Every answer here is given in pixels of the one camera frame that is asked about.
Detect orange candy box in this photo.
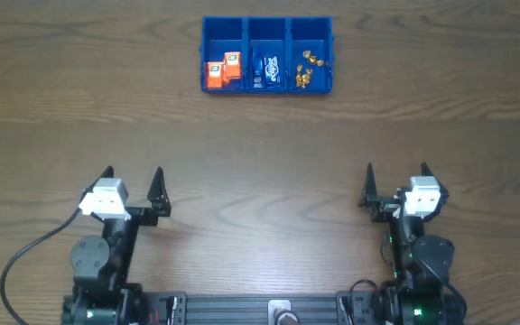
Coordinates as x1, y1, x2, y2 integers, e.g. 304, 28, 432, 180
222, 51, 243, 83
206, 61, 226, 90

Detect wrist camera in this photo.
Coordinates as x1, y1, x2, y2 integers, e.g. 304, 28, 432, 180
78, 177, 131, 221
397, 175, 442, 218

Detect black cable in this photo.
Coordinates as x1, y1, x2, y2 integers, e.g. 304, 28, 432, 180
0, 207, 83, 325
415, 255, 469, 322

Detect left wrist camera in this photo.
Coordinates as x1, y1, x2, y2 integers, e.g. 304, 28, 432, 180
78, 177, 131, 221

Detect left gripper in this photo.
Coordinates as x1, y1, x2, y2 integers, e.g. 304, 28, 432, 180
80, 164, 172, 228

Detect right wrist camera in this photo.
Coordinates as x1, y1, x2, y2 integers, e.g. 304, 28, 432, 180
397, 175, 442, 218

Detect gold candy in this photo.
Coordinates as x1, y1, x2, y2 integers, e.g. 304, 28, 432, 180
302, 50, 325, 68
294, 65, 314, 89

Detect blue candy pack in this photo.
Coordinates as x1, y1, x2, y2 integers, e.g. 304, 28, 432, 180
251, 46, 265, 89
263, 54, 283, 88

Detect mounting rail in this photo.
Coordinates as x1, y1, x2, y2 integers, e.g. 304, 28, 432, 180
144, 291, 381, 325

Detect blue tray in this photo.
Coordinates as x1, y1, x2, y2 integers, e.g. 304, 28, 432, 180
200, 15, 335, 95

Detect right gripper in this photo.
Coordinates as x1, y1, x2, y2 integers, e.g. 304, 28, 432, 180
357, 162, 450, 223

